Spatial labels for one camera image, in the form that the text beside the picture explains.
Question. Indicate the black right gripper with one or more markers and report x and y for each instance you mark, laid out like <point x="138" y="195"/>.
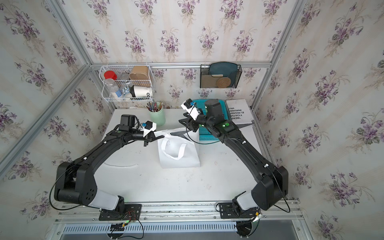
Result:
<point x="189" y="122"/>

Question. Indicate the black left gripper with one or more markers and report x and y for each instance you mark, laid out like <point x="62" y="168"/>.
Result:
<point x="152" y="138"/>

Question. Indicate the white insulated delivery bag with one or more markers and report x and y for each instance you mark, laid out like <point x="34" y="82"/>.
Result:
<point x="178" y="148"/>

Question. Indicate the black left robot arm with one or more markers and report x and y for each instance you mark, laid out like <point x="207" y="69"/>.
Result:
<point x="75" y="181"/>

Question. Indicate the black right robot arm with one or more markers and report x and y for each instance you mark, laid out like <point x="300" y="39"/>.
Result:
<point x="272" y="181"/>

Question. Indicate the teal plastic basket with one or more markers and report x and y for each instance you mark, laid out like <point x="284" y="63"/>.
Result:
<point x="214" y="118"/>

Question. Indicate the green pencil cup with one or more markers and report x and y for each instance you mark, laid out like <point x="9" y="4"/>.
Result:
<point x="157" y="114"/>

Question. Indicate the white book black text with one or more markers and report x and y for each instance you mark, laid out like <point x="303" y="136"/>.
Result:
<point x="239" y="112"/>

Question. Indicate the round cork coaster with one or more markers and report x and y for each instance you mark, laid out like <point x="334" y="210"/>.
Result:
<point x="223" y="82"/>

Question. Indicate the white cylindrical canister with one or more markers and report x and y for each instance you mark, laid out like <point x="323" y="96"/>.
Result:
<point x="141" y="92"/>

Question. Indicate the clear plastic bottle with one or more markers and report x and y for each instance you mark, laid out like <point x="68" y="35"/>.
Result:
<point x="113" y="88"/>

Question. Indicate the brown lidded container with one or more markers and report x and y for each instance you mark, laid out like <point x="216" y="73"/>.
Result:
<point x="139" y="73"/>

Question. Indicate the red lid jar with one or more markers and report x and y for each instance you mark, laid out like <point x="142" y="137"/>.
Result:
<point x="110" y="75"/>

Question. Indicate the small circuit board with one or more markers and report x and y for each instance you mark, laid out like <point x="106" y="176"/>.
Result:
<point x="117" y="227"/>

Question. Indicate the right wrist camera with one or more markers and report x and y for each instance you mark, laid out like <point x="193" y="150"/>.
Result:
<point x="191" y="108"/>

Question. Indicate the black mesh wall organizer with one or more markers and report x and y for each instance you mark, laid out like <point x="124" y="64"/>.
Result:
<point x="210" y="73"/>

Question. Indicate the white wire wall basket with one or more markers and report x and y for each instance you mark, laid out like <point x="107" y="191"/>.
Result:
<point x="124" y="83"/>

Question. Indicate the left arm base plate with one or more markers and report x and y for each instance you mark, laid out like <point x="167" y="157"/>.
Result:
<point x="130" y="213"/>

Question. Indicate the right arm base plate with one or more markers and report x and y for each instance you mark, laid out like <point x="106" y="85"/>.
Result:
<point x="233" y="211"/>

